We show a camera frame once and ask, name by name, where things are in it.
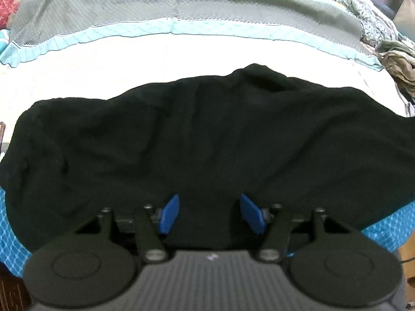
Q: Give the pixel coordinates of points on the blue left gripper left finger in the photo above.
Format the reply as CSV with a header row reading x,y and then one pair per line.
x,y
169,214

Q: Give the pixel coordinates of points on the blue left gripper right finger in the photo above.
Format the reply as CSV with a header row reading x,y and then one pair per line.
x,y
252,215

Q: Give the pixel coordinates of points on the patterned bedsheet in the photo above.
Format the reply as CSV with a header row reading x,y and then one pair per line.
x,y
113,67

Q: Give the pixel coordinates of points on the olive crumpled garment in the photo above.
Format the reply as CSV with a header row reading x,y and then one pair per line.
x,y
398,59

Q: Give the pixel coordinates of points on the blue white floral blanket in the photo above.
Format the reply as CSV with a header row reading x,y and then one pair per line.
x,y
376,26

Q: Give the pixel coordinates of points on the black pants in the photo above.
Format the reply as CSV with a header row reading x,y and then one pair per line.
x,y
208,139

